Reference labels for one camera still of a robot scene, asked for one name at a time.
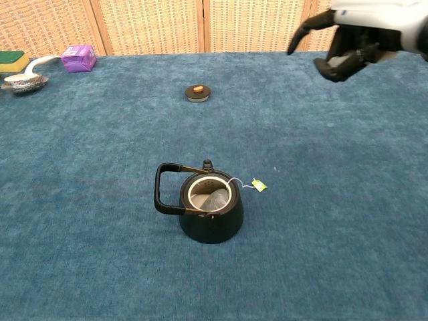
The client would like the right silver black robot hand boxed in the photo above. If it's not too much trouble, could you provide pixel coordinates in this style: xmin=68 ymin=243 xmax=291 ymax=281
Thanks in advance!
xmin=286 ymin=0 xmax=428 ymax=83

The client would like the black teapot lid orange knob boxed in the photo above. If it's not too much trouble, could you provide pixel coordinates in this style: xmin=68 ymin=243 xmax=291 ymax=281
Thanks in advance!
xmin=184 ymin=84 xmax=211 ymax=103

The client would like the black teapot with handle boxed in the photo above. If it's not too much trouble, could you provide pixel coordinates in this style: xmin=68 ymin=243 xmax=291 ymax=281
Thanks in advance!
xmin=154 ymin=158 xmax=244 ymax=244

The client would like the pyramid tea bag green tag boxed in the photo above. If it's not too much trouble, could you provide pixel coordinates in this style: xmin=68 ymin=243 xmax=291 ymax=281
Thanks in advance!
xmin=200 ymin=177 xmax=268 ymax=213

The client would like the small patterned dish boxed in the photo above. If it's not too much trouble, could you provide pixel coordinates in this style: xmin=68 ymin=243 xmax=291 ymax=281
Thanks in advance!
xmin=1 ymin=74 xmax=49 ymax=94

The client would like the white plastic spoon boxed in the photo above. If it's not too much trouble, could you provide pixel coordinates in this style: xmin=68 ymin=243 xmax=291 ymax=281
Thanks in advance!
xmin=3 ymin=55 xmax=63 ymax=84

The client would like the green yellow sponge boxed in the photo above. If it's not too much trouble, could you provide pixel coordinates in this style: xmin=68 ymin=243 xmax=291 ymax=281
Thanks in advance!
xmin=0 ymin=49 xmax=31 ymax=74

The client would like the purple box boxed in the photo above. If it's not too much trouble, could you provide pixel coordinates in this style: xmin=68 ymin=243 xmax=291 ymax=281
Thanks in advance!
xmin=60 ymin=44 xmax=98 ymax=74

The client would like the bamboo folding screen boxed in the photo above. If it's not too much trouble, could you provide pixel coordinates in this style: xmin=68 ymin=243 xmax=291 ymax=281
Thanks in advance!
xmin=0 ymin=0 xmax=428 ymax=58

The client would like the blue table cloth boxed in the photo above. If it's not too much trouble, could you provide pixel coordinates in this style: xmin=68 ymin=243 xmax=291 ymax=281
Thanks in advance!
xmin=0 ymin=49 xmax=428 ymax=321

